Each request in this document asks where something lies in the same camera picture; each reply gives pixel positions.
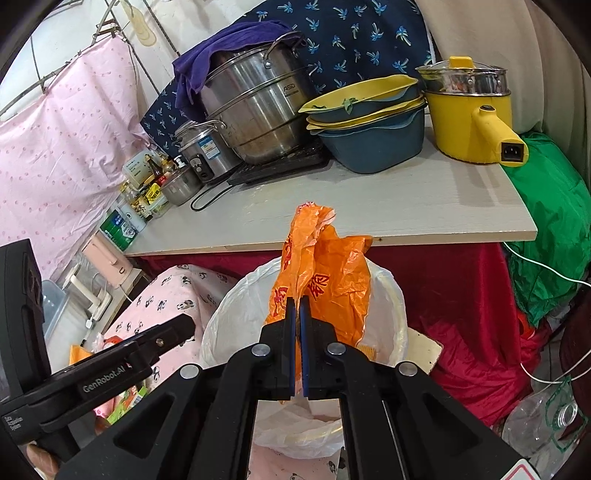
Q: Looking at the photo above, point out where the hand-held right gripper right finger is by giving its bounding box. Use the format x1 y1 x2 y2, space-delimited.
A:
299 295 532 480

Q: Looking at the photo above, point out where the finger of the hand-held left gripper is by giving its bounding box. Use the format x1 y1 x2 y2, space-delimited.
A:
122 314 197 368

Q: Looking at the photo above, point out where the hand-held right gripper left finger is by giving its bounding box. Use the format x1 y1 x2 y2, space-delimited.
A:
55 298 298 480

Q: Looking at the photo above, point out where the orange plastic bag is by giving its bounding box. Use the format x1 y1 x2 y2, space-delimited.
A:
265 203 372 393

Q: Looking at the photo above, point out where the white bin liner bag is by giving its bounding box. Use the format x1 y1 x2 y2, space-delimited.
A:
199 258 409 460

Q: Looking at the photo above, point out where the person's left hand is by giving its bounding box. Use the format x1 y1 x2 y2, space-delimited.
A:
25 442 62 472

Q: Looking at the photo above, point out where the grey lidded storage container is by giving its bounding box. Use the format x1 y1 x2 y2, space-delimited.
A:
39 279 71 352

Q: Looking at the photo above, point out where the pink panda printed blanket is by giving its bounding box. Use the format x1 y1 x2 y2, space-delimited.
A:
92 264 361 480

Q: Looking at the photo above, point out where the cream white tabletop appliance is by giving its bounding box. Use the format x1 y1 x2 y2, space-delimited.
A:
62 267 114 324

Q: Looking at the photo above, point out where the pink electric kettle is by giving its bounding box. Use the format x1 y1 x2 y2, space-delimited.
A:
82 231 134 282

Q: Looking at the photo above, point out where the green white can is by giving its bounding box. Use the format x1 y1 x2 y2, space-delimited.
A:
99 209 139 252

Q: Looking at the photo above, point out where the beige board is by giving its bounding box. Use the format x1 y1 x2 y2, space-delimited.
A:
409 329 441 374

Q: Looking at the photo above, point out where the white jar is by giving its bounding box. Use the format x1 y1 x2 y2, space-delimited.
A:
121 204 148 232

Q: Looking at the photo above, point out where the small steel pot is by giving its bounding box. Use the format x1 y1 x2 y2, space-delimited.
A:
159 167 202 207

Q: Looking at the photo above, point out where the black induction cooktop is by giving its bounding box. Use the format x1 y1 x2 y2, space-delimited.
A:
226 138 331 186

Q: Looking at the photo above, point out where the red cloth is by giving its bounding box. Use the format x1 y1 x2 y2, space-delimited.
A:
139 242 532 428

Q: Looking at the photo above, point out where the dark sauce bottle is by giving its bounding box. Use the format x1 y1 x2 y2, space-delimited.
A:
144 154 163 184

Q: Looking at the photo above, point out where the white printed box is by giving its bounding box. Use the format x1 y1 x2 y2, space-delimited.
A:
122 154 155 185

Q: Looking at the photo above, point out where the silver rice cooker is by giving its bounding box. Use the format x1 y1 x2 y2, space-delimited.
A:
174 119 245 185

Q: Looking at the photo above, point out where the blue plastic basin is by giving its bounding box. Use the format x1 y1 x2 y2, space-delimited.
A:
316 108 428 175

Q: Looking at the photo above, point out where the large steel stockpot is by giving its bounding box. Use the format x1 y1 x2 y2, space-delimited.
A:
201 32 319 164

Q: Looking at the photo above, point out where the pink dotted cloth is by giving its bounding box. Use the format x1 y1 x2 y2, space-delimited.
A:
0 34 153 282

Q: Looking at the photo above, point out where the yellow rimmed blue basin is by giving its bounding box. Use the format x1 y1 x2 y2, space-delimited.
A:
299 74 420 116
305 95 428 136

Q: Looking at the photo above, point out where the clear plastic bottle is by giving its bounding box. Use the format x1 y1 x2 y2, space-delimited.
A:
501 392 578 457

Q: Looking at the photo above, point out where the yellow electric pot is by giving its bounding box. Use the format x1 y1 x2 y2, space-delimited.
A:
416 56 529 167

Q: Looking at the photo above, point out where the purple cloth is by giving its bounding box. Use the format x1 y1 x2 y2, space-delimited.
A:
173 19 303 121

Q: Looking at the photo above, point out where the green cloth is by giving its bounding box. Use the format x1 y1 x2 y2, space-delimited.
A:
501 131 591 328

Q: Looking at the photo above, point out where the beige cloth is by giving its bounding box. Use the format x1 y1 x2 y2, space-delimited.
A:
425 0 587 139

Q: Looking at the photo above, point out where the black power cable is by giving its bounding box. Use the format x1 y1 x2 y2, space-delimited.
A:
190 181 241 212

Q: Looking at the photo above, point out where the white cable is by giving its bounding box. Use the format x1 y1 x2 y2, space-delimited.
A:
503 240 591 384

